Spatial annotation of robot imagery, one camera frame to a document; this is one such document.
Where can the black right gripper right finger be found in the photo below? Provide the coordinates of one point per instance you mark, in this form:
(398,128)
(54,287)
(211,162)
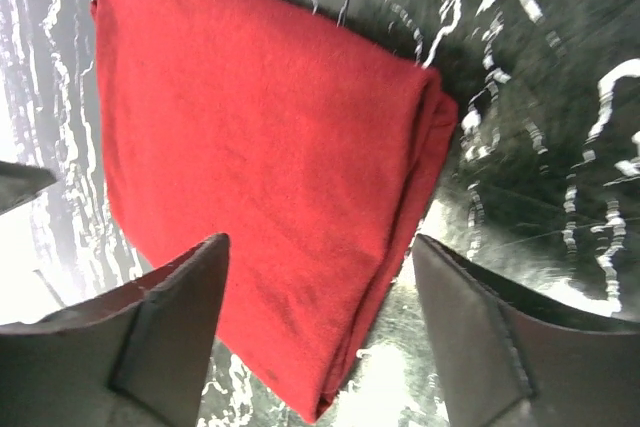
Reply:
(507,355)

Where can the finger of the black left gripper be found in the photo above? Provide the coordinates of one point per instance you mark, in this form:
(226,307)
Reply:
(22,183)

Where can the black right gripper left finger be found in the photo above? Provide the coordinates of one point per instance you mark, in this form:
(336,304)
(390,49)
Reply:
(137,355)

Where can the dark red t shirt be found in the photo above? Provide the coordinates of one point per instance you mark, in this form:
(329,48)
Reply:
(314,149)

